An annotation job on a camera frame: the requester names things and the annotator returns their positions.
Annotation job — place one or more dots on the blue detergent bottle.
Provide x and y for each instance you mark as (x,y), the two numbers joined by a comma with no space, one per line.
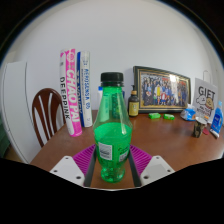
(217,118)

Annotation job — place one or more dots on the white bottle with blue cap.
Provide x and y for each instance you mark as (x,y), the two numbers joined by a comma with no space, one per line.
(99,95)

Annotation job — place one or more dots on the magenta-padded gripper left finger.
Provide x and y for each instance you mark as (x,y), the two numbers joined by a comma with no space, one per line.
(68,168)

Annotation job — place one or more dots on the brown wooden chair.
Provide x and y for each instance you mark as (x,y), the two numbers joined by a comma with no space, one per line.
(46,110)

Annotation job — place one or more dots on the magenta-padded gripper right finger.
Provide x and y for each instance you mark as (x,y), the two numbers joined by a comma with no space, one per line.
(156,168)

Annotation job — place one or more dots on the round red coaster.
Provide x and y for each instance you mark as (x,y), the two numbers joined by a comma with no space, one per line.
(205,131)

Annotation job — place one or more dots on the white paper gift bag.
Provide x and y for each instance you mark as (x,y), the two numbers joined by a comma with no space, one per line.
(205,96)

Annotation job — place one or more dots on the white remote control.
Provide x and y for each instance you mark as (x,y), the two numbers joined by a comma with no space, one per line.
(214,134)

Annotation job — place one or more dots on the framed group photo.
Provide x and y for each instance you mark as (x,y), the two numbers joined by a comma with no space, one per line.
(161,88)

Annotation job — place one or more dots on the brown pump bottle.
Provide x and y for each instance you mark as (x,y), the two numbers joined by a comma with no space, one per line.
(133,106)

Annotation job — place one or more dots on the green plastic drink bottle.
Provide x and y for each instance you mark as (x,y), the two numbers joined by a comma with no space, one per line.
(112,136)

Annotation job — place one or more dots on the blue tissue pack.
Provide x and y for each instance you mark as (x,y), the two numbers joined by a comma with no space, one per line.
(188,114)

